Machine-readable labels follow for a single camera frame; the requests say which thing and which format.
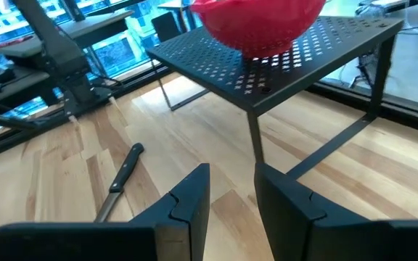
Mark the black operator desk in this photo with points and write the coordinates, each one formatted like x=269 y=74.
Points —
x=16 y=87

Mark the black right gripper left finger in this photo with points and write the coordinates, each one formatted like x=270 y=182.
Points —
x=122 y=241

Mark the red plastic colander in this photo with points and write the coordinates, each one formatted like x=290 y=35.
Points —
x=260 y=25

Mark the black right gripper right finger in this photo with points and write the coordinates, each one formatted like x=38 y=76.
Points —
x=339 y=241

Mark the black speaker box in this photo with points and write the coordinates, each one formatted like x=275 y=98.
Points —
x=165 y=26

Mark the black perforated metal shelf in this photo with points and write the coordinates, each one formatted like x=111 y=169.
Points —
x=212 y=65

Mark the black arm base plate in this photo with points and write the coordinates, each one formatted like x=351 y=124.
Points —
x=93 y=98

